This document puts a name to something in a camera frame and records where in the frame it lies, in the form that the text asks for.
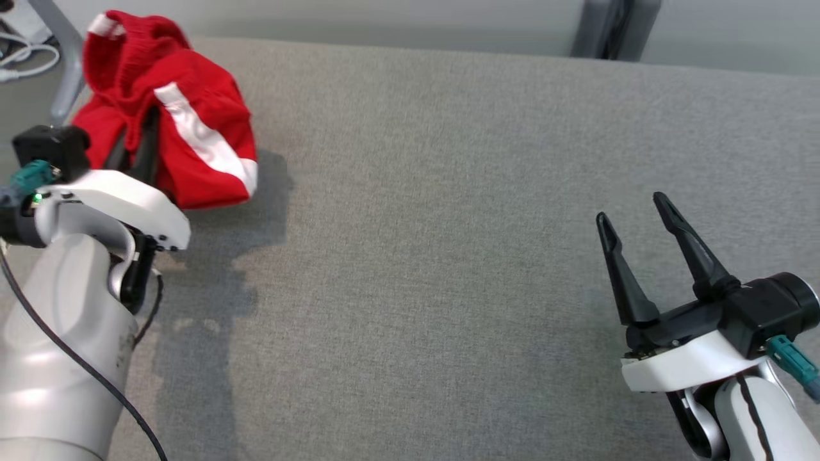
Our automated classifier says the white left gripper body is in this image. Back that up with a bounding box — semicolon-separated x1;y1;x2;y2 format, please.
31;168;192;254

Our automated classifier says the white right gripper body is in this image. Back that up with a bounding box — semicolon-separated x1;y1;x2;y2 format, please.
619;296;773;394

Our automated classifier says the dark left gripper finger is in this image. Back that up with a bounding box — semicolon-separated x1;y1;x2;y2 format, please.
101;122;131;172
130;106;161;188

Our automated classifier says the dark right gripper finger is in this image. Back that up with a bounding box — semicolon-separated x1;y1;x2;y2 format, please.
595;212;661;327
652;191;742;303

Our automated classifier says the red shorts white stripe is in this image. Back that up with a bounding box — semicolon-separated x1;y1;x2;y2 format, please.
69;9;259;211

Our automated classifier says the white box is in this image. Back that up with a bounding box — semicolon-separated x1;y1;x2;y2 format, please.
0;0;53;44

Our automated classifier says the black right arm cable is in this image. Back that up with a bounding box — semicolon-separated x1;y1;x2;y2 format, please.
735;375;773;461

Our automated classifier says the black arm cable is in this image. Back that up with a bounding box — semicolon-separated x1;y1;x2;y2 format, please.
0;240;168;461
735;375;773;461

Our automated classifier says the teal left camera connector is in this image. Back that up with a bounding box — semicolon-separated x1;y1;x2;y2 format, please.
0;160;55;207

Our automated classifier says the teal camera connector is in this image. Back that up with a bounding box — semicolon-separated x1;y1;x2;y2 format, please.
765;334;820;403
0;160;55;207

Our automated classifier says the teal right camera connector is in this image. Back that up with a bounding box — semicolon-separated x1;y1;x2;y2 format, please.
765;334;820;403

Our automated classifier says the white floor cable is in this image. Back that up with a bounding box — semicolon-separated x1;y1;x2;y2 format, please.
0;31;63;83

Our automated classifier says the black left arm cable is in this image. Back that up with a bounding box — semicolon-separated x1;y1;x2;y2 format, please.
0;240;168;461

